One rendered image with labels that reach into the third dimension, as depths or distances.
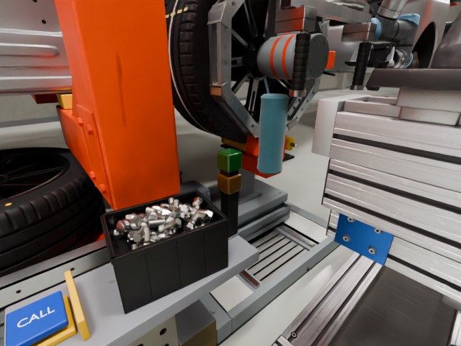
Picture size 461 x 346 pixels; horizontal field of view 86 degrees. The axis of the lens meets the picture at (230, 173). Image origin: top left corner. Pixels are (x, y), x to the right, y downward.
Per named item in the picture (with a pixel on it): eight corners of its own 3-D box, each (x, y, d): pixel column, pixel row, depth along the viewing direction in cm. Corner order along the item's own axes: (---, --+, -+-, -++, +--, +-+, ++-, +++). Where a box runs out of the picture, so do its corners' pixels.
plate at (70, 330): (68, 298, 42) (66, 294, 42) (77, 333, 37) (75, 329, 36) (7, 326, 38) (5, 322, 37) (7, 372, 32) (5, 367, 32)
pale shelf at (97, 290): (214, 226, 67) (214, 216, 66) (258, 261, 55) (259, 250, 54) (10, 320, 42) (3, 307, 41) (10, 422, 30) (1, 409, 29)
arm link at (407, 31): (403, 12, 89) (395, 45, 94) (427, 14, 92) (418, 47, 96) (385, 16, 96) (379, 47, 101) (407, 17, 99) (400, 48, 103)
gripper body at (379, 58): (368, 42, 89) (381, 44, 96) (362, 68, 92) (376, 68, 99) (391, 41, 83) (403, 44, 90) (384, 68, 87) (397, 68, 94)
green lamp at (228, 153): (230, 164, 55) (230, 147, 53) (243, 169, 52) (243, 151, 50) (216, 168, 52) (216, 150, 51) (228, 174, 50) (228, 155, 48)
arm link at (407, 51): (395, 48, 105) (390, 69, 108) (385, 47, 99) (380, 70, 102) (417, 47, 100) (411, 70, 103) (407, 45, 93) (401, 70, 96)
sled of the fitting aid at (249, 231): (243, 194, 155) (243, 180, 151) (289, 219, 130) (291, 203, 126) (171, 223, 126) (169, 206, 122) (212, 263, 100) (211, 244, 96)
